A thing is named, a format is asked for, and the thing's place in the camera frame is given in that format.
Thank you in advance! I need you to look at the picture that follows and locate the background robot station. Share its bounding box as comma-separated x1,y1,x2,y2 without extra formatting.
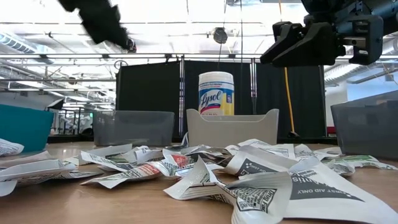
51,107,94,136

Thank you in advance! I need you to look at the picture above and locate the black hanging cable reel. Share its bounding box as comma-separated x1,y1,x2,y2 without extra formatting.
212,27,229,45

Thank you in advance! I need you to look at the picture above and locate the teal plastic bin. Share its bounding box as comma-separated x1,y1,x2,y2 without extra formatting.
0,104,54,153

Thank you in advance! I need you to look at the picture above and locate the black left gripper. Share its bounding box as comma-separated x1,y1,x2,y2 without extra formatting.
57,0,130,49

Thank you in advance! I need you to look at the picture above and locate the silver backdrop pole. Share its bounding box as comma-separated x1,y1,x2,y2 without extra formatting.
178,57,185,138
250,58,257,115

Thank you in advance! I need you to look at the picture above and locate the black aluminium table frame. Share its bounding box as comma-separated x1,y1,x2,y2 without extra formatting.
43,133,340,146

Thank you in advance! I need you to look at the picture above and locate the dark grey plastic bin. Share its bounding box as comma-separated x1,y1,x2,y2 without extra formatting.
330,90,398,162
92,110,175,147

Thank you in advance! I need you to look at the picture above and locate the white first aid packet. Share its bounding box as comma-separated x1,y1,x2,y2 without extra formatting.
79,152,137,173
323,159,357,177
238,138,297,160
51,169,105,181
124,145,165,165
294,143,343,161
0,159,77,197

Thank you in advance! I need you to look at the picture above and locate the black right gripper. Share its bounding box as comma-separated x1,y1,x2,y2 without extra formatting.
260,12,385,68

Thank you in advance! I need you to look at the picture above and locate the small hanging ceiling device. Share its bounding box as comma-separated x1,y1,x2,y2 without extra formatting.
126,37,137,54

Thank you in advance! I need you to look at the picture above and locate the white packet black triangle print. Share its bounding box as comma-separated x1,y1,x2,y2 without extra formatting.
284,155,398,224
223,145,299,177

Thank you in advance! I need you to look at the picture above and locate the Lysol wipes canister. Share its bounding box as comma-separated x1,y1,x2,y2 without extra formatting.
198,71,235,116

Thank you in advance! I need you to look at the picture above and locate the yellow hanging cable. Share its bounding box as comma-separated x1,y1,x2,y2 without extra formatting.
278,0,296,134

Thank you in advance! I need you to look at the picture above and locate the light grey plastic bin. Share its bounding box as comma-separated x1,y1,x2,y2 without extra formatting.
185,108,280,151

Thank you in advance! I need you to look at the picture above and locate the black curtain backdrop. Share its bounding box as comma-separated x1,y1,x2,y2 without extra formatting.
115,58,327,139

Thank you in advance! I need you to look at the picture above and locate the black angled monitor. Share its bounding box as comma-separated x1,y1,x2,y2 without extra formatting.
45,98,65,111

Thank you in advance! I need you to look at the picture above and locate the white drug facts packet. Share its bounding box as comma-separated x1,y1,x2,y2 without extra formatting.
164,156,293,224

